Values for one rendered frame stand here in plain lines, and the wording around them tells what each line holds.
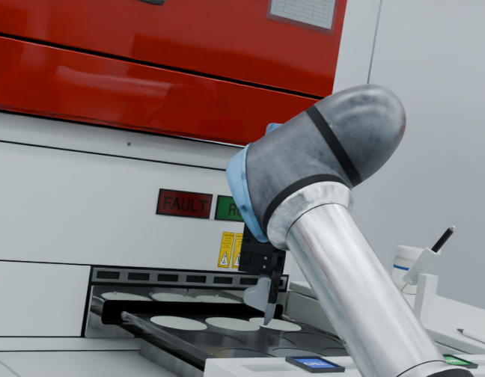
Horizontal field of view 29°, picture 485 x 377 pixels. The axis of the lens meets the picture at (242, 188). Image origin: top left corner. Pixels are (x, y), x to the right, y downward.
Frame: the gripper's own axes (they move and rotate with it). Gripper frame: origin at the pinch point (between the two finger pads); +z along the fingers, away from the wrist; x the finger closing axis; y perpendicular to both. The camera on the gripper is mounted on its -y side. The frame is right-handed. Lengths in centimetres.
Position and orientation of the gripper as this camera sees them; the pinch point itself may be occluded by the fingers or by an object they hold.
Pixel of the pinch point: (269, 319)
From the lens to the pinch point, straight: 172.9
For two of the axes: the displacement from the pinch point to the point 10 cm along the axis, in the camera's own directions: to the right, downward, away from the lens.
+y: -9.9, -1.4, 0.0
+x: -0.1, 1.0, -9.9
